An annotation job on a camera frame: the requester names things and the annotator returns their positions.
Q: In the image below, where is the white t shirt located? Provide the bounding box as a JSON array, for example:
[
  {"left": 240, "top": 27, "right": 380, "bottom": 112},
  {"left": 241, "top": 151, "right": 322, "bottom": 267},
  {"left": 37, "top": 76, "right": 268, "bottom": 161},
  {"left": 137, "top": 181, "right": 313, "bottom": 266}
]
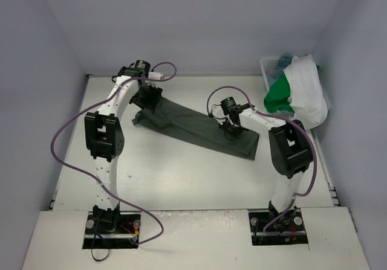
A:
[{"left": 284, "top": 54, "right": 328, "bottom": 130}]

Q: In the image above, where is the grey t shirt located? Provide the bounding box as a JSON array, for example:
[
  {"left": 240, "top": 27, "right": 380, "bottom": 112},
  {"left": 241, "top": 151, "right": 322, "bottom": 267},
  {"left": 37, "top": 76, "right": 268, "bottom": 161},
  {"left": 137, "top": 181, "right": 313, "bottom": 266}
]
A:
[{"left": 132, "top": 98, "right": 259, "bottom": 160}]

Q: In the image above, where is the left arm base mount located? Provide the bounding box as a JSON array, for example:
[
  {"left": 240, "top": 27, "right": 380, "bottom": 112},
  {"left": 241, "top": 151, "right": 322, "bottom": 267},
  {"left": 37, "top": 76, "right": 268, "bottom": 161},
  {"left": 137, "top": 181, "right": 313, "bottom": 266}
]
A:
[{"left": 82, "top": 212, "right": 141, "bottom": 249}]

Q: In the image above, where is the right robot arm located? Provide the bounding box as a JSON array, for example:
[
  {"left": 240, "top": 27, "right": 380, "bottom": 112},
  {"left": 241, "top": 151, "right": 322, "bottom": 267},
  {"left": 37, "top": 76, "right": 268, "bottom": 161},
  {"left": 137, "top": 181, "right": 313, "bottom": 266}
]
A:
[{"left": 220, "top": 97, "right": 313, "bottom": 229}]

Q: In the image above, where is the white laundry basket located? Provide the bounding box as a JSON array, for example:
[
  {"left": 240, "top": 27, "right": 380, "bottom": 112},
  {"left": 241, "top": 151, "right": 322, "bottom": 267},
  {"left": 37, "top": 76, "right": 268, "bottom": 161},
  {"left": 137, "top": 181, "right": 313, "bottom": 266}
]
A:
[{"left": 259, "top": 57, "right": 332, "bottom": 120}]

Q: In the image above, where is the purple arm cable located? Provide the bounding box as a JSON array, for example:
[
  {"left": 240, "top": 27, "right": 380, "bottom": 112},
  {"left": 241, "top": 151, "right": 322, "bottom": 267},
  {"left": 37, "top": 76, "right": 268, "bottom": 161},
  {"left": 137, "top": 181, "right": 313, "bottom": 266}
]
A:
[
  {"left": 50, "top": 62, "right": 178, "bottom": 246},
  {"left": 206, "top": 86, "right": 318, "bottom": 234}
]

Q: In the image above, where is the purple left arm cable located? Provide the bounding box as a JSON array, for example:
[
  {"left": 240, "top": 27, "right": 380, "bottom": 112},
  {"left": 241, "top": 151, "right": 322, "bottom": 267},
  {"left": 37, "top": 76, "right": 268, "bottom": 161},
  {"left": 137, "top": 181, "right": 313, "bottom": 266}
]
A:
[{"left": 50, "top": 62, "right": 178, "bottom": 246}]

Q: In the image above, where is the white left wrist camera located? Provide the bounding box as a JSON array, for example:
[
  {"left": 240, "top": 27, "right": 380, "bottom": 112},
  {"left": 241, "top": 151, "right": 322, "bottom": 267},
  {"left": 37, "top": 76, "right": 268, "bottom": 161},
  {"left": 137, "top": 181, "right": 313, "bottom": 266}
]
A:
[{"left": 148, "top": 71, "right": 165, "bottom": 81}]

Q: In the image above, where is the light blue garment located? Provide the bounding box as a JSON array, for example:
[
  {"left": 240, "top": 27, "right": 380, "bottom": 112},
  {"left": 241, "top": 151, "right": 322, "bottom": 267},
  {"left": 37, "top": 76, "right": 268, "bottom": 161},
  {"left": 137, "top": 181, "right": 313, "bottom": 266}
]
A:
[{"left": 270, "top": 53, "right": 293, "bottom": 80}]

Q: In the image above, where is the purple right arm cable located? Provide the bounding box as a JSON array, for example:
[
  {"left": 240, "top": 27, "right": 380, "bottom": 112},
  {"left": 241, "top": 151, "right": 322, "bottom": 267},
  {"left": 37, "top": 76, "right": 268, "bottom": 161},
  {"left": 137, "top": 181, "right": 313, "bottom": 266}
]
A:
[{"left": 206, "top": 86, "right": 318, "bottom": 234}]

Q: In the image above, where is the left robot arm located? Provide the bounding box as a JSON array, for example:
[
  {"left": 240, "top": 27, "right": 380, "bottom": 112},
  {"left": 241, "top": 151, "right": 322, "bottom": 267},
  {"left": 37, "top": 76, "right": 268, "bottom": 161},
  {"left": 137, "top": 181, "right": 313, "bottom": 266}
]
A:
[{"left": 84, "top": 60, "right": 163, "bottom": 195}]

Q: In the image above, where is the black loop cable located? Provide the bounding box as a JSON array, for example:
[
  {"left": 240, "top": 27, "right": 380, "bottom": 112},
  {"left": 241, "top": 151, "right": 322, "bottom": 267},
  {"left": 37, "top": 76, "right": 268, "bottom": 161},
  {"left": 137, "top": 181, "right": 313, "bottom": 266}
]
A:
[{"left": 91, "top": 221, "right": 111, "bottom": 263}]

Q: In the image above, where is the green t shirt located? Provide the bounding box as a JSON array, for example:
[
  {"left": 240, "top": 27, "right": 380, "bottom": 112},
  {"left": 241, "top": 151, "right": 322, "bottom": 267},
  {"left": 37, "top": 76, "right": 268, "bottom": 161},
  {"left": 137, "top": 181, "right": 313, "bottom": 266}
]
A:
[{"left": 264, "top": 65, "right": 320, "bottom": 113}]

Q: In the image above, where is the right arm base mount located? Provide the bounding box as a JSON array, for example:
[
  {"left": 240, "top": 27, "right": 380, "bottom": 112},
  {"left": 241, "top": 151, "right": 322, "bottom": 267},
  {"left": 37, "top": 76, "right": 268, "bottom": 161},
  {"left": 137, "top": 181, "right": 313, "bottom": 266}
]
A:
[{"left": 249, "top": 208, "right": 308, "bottom": 246}]

